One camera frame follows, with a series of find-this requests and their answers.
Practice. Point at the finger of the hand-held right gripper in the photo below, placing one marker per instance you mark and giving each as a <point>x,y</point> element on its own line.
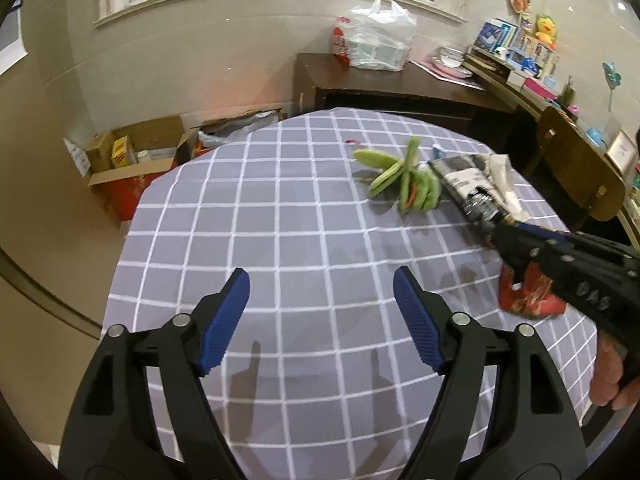
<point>522,257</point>
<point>535,232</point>

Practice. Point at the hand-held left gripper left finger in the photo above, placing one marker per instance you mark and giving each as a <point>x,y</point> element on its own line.
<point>225,325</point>

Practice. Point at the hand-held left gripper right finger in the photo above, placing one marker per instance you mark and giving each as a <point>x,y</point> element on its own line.
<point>417,320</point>

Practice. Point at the red snack bag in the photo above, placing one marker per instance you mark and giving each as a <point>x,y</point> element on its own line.
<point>535,305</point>

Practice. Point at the black snack wrapper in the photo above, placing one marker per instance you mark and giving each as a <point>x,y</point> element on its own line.
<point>465,185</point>

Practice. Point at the green banana peel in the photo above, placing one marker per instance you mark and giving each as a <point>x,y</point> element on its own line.
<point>415,190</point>

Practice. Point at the person's right hand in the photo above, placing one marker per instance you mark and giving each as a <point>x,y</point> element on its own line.
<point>607,375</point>

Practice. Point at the wooden chair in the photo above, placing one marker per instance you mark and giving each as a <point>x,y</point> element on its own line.
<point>575,160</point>

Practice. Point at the blue desk lamp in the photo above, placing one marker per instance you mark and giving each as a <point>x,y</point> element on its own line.
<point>595,135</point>

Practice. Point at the pen holder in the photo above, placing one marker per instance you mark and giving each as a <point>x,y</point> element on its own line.
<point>567,95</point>

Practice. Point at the pink box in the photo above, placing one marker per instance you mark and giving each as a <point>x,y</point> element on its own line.
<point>540,90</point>

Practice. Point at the long wooden desk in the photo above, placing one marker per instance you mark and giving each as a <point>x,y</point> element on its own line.
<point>500,91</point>

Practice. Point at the red box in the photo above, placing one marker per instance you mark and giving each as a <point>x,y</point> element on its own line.
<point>132,195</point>

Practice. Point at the stack of brown books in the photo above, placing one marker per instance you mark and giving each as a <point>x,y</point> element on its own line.
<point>487,65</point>

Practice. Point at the row of books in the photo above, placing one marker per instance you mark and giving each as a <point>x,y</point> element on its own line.
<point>500,40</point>

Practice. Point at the white bowl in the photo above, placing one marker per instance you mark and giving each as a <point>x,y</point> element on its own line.
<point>450,55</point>

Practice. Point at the open cardboard box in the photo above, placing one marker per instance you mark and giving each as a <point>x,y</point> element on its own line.
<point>235,127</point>

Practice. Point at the pink paper sheet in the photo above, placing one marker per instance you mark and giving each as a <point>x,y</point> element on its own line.
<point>425,67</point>

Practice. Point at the dark wooden cabinet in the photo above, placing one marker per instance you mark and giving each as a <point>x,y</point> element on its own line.
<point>400,85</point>

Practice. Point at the yellow packet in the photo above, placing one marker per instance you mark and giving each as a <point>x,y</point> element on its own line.
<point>119,154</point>

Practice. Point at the brown cardboard box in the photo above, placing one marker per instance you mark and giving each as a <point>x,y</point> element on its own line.
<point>155,135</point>

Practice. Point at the yellow duck plush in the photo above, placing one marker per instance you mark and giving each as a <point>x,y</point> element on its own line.
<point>546,29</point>

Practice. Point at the white plastic bag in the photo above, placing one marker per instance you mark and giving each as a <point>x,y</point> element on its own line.
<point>375,40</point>

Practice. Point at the wooden photo frame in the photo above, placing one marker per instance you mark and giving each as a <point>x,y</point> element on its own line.
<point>621,150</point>

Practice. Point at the white wall chart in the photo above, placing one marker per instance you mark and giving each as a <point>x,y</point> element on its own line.
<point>10,35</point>

